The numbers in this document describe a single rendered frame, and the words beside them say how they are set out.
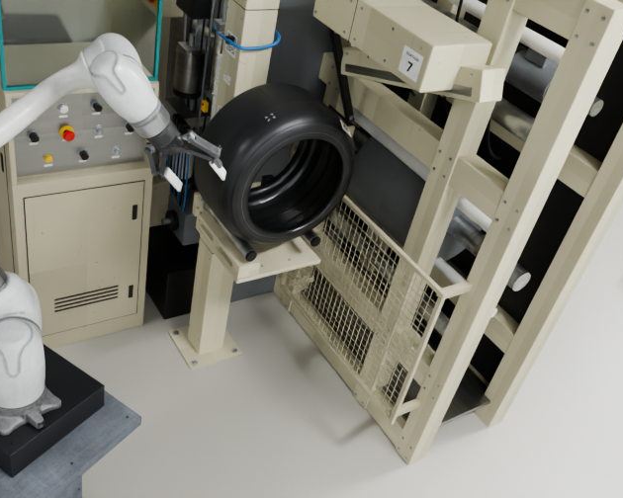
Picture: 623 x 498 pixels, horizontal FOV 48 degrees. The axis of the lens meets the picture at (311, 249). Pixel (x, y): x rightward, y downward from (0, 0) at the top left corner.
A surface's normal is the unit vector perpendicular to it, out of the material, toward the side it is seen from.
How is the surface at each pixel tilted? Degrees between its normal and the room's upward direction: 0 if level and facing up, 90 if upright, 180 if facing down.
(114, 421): 0
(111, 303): 90
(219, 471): 0
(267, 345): 0
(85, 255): 90
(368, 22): 90
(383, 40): 90
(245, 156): 66
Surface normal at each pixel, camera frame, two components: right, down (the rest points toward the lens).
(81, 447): 0.19, -0.78
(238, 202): 0.36, 0.62
